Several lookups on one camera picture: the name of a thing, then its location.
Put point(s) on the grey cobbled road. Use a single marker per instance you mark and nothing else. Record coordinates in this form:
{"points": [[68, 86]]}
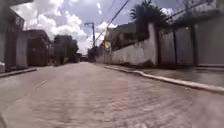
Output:
{"points": [[96, 96]]}

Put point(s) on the utility pole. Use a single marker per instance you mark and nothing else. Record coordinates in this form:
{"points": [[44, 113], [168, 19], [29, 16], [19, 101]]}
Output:
{"points": [[93, 33]]}

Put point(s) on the dark tree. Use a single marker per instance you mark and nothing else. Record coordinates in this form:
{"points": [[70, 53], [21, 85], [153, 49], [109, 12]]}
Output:
{"points": [[65, 46]]}

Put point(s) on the pale kerb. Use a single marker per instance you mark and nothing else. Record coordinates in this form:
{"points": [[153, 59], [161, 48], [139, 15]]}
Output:
{"points": [[166, 80]]}

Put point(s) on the palm tree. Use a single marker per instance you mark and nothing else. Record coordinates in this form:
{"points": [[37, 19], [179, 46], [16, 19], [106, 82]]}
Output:
{"points": [[146, 13]]}

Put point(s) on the building with red gate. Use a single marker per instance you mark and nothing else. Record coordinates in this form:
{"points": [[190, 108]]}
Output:
{"points": [[36, 50]]}

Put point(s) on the grey pavement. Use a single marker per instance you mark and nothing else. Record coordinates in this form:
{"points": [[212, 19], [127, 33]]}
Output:
{"points": [[190, 75]]}

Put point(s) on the grey panel fence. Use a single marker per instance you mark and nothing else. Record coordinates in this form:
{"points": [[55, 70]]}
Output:
{"points": [[203, 43]]}

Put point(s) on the raised pavement strip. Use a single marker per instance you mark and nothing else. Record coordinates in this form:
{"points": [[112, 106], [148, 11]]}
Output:
{"points": [[16, 72]]}

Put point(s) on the grey building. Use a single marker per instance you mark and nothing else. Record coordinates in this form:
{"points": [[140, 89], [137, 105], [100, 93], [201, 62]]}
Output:
{"points": [[8, 40]]}

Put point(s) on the white wall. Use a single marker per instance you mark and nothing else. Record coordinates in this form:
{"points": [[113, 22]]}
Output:
{"points": [[133, 53]]}

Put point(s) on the building behind wall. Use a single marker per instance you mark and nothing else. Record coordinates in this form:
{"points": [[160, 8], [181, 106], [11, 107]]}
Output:
{"points": [[123, 35]]}

